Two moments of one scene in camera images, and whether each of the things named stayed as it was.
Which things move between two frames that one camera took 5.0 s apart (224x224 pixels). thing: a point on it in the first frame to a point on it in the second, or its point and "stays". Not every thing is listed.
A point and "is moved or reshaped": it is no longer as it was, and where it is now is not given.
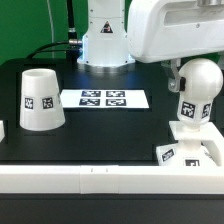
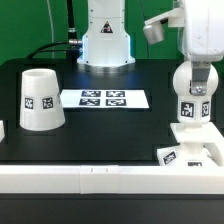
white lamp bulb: [204, 82] is moved or reshaped
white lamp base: [199, 144] stays
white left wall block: [2, 131] stays
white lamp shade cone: [41, 102] stays
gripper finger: [177, 83] to [199, 80]
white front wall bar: [111, 179] stays
